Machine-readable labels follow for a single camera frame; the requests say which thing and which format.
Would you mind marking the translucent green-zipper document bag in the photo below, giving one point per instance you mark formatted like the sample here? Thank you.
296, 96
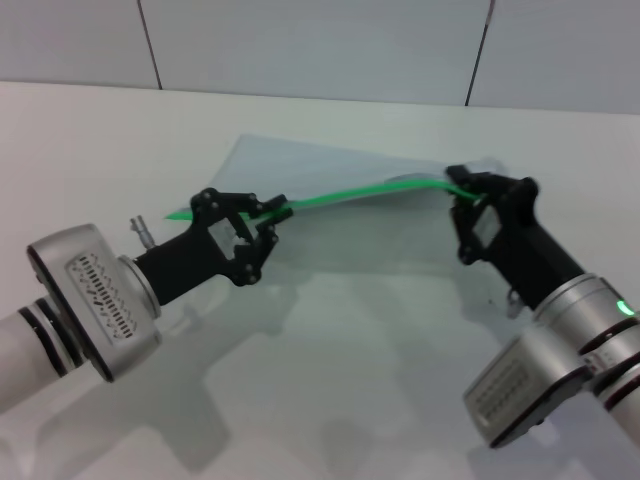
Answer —
325, 170

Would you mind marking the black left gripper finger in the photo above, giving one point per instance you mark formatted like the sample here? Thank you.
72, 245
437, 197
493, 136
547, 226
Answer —
260, 255
250, 204

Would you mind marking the silver vented wrist camera box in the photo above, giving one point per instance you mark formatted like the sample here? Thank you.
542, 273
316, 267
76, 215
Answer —
515, 395
100, 300

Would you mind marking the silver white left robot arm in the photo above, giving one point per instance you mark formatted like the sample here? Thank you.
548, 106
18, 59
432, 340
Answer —
20, 350

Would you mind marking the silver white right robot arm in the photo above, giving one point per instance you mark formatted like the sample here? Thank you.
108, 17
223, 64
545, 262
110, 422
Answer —
620, 400

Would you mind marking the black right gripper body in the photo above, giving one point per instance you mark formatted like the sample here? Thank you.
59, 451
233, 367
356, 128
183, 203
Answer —
525, 250

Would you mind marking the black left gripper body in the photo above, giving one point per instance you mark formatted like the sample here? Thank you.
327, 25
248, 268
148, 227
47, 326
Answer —
185, 265

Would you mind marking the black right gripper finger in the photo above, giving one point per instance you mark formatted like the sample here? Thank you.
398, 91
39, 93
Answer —
475, 182
465, 225

